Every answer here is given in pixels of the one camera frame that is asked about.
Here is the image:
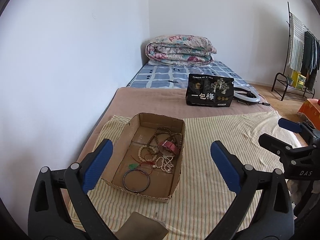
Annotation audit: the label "red cord jade pendant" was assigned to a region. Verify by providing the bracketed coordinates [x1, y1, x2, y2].
[127, 155, 157, 174]

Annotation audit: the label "striped yellow towel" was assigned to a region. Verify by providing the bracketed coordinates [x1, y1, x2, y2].
[67, 111, 304, 240]

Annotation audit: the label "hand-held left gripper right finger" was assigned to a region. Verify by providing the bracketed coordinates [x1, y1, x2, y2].
[210, 140, 294, 240]

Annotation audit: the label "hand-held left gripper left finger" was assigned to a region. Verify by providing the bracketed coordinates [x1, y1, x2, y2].
[28, 139, 118, 240]

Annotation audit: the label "brown cardboard piece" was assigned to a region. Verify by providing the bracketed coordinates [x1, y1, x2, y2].
[120, 211, 168, 240]

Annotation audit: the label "blue checked bed sheet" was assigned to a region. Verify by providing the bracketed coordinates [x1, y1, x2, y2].
[126, 60, 253, 89]

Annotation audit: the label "blue bangle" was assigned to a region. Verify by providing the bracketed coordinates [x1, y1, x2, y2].
[122, 169, 151, 193]

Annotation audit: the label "pink strap wristwatch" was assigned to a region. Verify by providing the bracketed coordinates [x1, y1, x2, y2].
[158, 141, 180, 158]

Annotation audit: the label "person's right forearm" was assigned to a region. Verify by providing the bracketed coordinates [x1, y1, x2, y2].
[287, 179, 302, 207]

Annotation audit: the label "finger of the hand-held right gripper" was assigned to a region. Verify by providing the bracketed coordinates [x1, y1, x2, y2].
[258, 134, 300, 160]
[278, 117, 320, 140]

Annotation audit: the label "white pearl necklace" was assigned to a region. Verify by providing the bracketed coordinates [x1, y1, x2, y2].
[138, 144, 175, 174]

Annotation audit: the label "cardboard box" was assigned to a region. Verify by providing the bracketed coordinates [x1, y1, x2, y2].
[100, 112, 186, 202]

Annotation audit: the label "black metal clothes rack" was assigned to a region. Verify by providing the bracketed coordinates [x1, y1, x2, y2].
[271, 1, 320, 102]

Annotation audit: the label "black snack bag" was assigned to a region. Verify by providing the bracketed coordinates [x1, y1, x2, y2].
[186, 74, 235, 107]

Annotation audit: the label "hanging striped towel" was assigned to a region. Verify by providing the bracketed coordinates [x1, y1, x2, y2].
[287, 14, 305, 72]

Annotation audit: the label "hanging dark clothes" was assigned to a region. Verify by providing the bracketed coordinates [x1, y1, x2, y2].
[301, 29, 320, 90]

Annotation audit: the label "orange box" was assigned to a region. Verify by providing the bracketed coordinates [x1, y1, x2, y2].
[297, 99, 320, 128]

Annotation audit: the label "brown wooden bead necklace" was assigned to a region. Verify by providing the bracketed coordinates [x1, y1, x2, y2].
[147, 127, 184, 155]

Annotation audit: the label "yellow green box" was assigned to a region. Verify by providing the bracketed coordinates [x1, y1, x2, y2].
[291, 71, 307, 89]

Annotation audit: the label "white ring light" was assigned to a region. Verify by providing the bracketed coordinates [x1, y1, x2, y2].
[232, 90, 262, 105]

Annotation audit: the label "folded floral quilt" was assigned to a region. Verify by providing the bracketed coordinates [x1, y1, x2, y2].
[146, 34, 217, 67]

